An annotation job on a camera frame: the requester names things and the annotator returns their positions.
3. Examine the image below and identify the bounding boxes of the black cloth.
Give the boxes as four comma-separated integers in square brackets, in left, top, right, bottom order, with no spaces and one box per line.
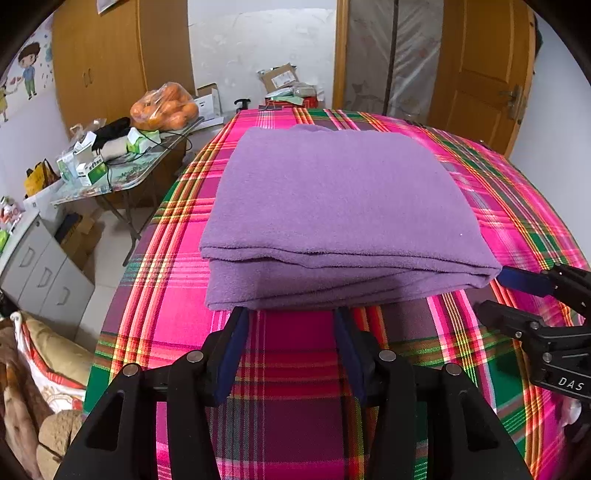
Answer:
[90,117,132,149]

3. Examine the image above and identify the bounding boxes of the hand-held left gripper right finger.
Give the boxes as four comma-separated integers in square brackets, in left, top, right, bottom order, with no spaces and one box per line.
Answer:
[332,307,534,480]

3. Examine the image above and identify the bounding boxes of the cardboard boxes under table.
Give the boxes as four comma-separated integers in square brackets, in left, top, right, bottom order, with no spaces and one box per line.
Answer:
[54,210,106,273]

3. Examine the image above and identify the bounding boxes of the brown plush blanket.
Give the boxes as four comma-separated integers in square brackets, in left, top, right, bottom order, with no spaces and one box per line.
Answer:
[0,318,54,480]

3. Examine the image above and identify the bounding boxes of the wooden door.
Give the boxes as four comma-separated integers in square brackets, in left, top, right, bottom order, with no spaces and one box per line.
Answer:
[427,0,537,158]

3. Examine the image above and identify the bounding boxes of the green white medicine box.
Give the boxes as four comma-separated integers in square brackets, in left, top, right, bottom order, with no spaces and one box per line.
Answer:
[76,159,109,185]

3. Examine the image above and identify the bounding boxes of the folding table with floral cloth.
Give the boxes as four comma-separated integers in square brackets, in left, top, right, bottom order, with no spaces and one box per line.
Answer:
[50,117,206,266]

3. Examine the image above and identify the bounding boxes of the beige pillow with red trim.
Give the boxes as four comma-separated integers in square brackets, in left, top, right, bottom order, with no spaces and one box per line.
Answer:
[13,311,95,414]

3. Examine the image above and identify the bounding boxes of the pink green plaid blanket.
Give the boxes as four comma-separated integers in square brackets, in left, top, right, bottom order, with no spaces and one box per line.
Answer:
[84,107,591,480]

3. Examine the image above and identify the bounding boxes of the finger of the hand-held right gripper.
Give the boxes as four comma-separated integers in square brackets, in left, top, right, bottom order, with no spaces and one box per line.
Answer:
[499,264,591,320]
[475,299,549,345]

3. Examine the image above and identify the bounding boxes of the brass door handle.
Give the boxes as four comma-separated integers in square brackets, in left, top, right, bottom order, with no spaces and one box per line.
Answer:
[499,84,526,121]

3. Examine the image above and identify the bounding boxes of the pink toy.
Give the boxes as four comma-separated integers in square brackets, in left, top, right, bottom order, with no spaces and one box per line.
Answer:
[0,196,24,227]

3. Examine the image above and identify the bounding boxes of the bag of oranges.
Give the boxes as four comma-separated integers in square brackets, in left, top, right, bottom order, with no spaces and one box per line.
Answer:
[130,82,200,132]

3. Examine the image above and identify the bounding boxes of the wooden door frame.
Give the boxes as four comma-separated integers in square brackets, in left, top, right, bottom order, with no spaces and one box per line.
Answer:
[333,0,352,112]

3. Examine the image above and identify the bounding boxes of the wooden wardrobe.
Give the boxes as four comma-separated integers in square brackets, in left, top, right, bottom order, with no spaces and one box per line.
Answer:
[51,0,197,134]

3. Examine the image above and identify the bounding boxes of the yellow bag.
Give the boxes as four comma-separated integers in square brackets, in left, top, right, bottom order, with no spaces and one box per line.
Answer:
[24,159,62,197]

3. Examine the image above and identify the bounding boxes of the green tissue pack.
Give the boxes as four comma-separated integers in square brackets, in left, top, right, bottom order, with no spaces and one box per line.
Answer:
[126,128,161,154]

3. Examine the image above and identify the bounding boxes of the grey drawer cabinet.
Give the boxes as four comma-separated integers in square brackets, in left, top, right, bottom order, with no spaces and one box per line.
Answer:
[0,213,96,329]

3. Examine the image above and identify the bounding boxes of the purple fleece garment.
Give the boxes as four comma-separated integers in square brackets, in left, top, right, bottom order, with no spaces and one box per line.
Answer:
[199,124,503,311]

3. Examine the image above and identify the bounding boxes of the tan plush toy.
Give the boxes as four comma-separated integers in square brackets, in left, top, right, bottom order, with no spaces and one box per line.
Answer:
[36,410,85,480]

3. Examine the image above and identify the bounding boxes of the brown cardboard parcel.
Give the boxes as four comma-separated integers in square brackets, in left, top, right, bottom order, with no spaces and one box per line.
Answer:
[257,62,298,94]

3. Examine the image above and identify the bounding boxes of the pile of plastic packets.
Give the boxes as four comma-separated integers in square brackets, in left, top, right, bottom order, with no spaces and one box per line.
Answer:
[264,82,326,109]

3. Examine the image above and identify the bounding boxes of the cartoon wall sticker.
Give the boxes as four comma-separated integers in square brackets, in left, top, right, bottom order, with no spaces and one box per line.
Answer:
[0,25,56,125]

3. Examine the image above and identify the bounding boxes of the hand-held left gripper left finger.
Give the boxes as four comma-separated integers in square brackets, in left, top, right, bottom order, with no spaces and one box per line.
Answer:
[54,306,251,480]

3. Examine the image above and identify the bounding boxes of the white carton box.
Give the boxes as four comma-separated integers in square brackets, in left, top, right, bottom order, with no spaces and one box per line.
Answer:
[193,83,225,124]

